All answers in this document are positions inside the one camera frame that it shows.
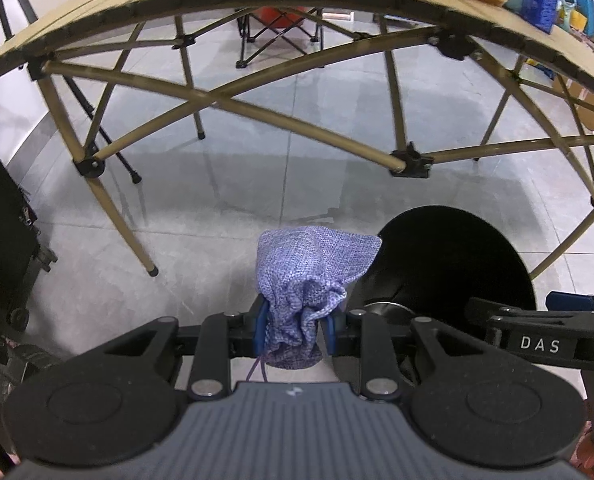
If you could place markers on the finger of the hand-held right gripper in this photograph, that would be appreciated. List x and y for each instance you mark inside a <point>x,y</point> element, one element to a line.
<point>572,302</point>
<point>507,308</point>

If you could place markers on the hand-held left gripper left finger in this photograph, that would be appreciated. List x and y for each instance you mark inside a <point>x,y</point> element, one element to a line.
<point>260,327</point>

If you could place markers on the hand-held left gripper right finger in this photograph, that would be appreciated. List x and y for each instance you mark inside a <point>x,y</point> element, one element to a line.
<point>328,332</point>

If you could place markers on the black round bin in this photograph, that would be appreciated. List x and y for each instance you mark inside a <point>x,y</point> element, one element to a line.
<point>452,260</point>

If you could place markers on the person's right hand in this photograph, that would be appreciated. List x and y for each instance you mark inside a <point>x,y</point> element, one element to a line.
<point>584,452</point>

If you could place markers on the large cardboard box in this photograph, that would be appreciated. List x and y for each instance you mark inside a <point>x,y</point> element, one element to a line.
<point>589,105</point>

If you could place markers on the black tripod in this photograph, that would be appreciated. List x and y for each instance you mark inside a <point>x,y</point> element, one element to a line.
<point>127,165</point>

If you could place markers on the black equipment case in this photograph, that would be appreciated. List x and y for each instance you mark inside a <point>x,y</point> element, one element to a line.
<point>2,235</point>

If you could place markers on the yellow-green gift bag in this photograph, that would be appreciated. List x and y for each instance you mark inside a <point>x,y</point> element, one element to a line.
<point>567,15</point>

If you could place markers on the blue gift bag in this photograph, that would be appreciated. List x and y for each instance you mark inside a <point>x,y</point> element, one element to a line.
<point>587,12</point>

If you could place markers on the black and orange folding chair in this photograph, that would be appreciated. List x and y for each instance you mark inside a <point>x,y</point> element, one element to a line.
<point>277,20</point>

